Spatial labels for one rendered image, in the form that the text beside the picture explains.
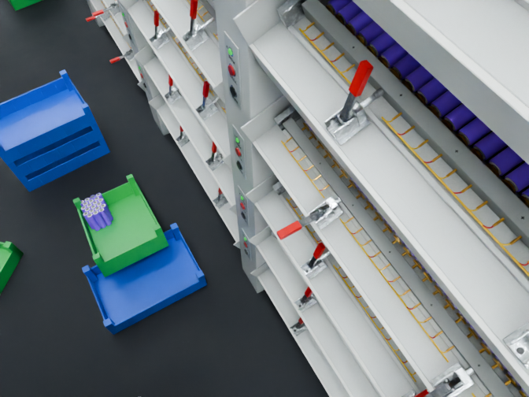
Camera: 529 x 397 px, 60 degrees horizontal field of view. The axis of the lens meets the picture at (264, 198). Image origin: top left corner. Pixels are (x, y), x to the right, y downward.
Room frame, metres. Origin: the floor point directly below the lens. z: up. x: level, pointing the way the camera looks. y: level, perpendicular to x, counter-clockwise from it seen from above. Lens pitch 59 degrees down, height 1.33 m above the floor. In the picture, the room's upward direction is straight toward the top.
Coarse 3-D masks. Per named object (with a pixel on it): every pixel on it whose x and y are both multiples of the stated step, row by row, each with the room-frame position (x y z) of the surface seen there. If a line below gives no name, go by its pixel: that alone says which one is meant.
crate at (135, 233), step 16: (128, 176) 0.84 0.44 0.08; (112, 192) 0.80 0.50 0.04; (128, 192) 0.82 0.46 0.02; (80, 208) 0.73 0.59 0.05; (112, 208) 0.76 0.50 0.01; (128, 208) 0.75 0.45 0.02; (144, 208) 0.75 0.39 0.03; (112, 224) 0.68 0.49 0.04; (128, 224) 0.68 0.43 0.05; (144, 224) 0.67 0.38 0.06; (96, 240) 0.62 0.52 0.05; (112, 240) 0.62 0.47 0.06; (128, 240) 0.61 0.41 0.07; (144, 240) 0.61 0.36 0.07; (160, 240) 0.59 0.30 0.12; (96, 256) 0.52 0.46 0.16; (112, 256) 0.56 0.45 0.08; (128, 256) 0.54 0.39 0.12; (144, 256) 0.55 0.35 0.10; (112, 272) 0.50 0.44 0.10
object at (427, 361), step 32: (256, 128) 0.47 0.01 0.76; (288, 160) 0.42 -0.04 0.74; (288, 192) 0.37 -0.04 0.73; (352, 192) 0.35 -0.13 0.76; (352, 224) 0.31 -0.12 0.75; (352, 256) 0.26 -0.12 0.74; (384, 288) 0.21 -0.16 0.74; (384, 320) 0.17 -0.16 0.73; (416, 352) 0.13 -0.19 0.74; (448, 352) 0.13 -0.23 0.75
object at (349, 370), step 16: (256, 240) 0.47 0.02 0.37; (272, 240) 0.47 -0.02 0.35; (272, 256) 0.44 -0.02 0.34; (288, 256) 0.43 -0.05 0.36; (272, 272) 0.40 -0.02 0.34; (288, 272) 0.40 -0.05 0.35; (288, 288) 0.36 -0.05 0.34; (304, 288) 0.36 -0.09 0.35; (304, 304) 0.32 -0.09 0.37; (320, 304) 0.32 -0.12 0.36; (304, 320) 0.29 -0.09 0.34; (320, 320) 0.29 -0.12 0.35; (320, 336) 0.25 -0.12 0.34; (336, 336) 0.25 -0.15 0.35; (336, 352) 0.22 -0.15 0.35; (352, 352) 0.22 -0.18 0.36; (336, 368) 0.19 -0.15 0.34; (352, 368) 0.19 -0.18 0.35; (352, 384) 0.16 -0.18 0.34; (368, 384) 0.16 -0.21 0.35
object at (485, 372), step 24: (288, 120) 0.47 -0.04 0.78; (312, 144) 0.43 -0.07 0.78; (336, 192) 0.34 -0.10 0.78; (360, 216) 0.30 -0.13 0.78; (384, 240) 0.27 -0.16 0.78; (408, 264) 0.23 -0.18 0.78; (432, 312) 0.17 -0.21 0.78; (456, 336) 0.14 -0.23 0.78; (480, 360) 0.11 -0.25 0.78; (504, 384) 0.09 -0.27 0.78
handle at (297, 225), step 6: (318, 210) 0.32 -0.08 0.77; (312, 216) 0.32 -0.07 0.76; (318, 216) 0.31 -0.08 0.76; (294, 222) 0.30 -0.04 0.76; (300, 222) 0.31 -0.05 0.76; (306, 222) 0.31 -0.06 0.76; (282, 228) 0.29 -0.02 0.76; (288, 228) 0.29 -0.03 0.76; (294, 228) 0.29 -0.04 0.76; (300, 228) 0.30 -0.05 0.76; (276, 234) 0.29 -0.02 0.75; (282, 234) 0.29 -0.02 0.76; (288, 234) 0.29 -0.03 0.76
